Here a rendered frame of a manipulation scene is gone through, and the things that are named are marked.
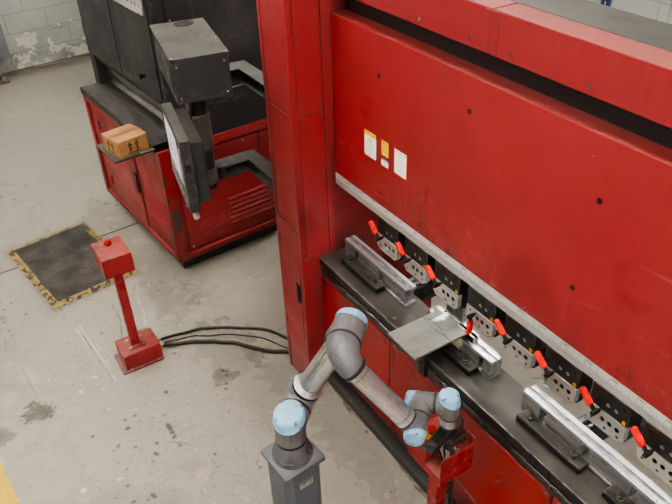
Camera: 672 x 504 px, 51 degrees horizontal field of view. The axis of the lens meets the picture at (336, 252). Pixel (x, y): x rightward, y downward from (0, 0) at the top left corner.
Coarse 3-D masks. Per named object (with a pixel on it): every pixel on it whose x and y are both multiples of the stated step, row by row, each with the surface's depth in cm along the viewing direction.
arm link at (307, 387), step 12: (348, 312) 240; (360, 312) 242; (336, 324) 237; (348, 324) 235; (360, 324) 238; (324, 336) 245; (360, 336) 235; (324, 348) 247; (312, 360) 254; (324, 360) 248; (312, 372) 253; (324, 372) 251; (288, 384) 270; (300, 384) 260; (312, 384) 256; (288, 396) 262; (300, 396) 259; (312, 396) 260
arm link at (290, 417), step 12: (276, 408) 255; (288, 408) 255; (300, 408) 254; (276, 420) 252; (288, 420) 251; (300, 420) 251; (276, 432) 254; (288, 432) 251; (300, 432) 254; (288, 444) 255; (300, 444) 257
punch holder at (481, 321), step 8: (472, 288) 267; (472, 296) 269; (480, 296) 264; (472, 304) 270; (480, 304) 266; (488, 304) 261; (480, 312) 268; (488, 312) 263; (496, 312) 260; (504, 312) 263; (480, 320) 269; (488, 320) 265; (504, 320) 266; (480, 328) 271; (488, 328) 267; (488, 336) 268; (496, 336) 269
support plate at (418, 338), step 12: (432, 312) 296; (408, 324) 290; (420, 324) 290; (396, 336) 285; (408, 336) 284; (420, 336) 284; (432, 336) 284; (444, 336) 284; (456, 336) 284; (408, 348) 279; (420, 348) 279; (432, 348) 278
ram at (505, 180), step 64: (384, 64) 268; (448, 64) 237; (384, 128) 282; (448, 128) 247; (512, 128) 220; (576, 128) 198; (384, 192) 299; (448, 192) 260; (512, 192) 230; (576, 192) 206; (640, 192) 187; (512, 256) 241; (576, 256) 215; (640, 256) 194; (576, 320) 224; (640, 320) 201; (640, 384) 210
